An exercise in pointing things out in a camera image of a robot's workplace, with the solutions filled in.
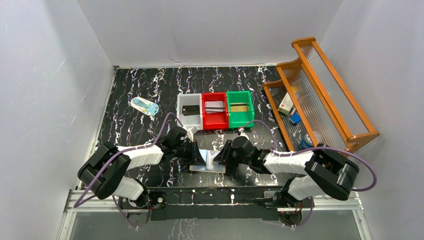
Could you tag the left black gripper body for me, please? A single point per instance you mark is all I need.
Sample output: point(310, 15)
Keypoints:
point(193, 151)

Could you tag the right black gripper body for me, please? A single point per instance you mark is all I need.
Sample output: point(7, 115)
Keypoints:
point(236, 159)

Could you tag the grey cards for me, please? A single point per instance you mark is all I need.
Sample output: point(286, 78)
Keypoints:
point(211, 107)

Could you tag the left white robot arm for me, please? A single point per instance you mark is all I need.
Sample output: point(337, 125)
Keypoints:
point(104, 172)

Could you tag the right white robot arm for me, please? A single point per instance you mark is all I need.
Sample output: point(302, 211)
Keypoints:
point(319, 170)

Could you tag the black card in white bin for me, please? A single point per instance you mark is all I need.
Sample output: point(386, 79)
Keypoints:
point(190, 110)

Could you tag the gold card in green bin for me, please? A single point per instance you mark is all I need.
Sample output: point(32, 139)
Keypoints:
point(239, 107)

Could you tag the white plastic bin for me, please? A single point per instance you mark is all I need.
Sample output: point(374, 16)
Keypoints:
point(190, 99)

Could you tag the red plastic bin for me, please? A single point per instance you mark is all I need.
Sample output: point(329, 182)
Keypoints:
point(217, 120)

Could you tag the green plastic bin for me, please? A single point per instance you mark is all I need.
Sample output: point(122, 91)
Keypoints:
point(240, 119)

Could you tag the oval white blue package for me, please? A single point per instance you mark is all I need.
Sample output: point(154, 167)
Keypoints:
point(144, 106)

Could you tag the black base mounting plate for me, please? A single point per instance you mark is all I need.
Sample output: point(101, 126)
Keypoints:
point(237, 202)

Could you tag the blue small object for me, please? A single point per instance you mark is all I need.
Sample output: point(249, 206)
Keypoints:
point(295, 119)

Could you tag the blue tape roll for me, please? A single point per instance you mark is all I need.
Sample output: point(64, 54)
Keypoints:
point(306, 142)

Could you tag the white red small box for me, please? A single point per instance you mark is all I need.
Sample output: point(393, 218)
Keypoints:
point(286, 105)

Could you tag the orange wooden shelf rack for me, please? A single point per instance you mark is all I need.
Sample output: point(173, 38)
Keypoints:
point(329, 112)

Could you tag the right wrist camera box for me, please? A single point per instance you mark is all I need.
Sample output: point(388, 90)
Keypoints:
point(242, 133)

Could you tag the aluminium frame rail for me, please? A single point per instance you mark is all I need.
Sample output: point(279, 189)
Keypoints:
point(326, 218)

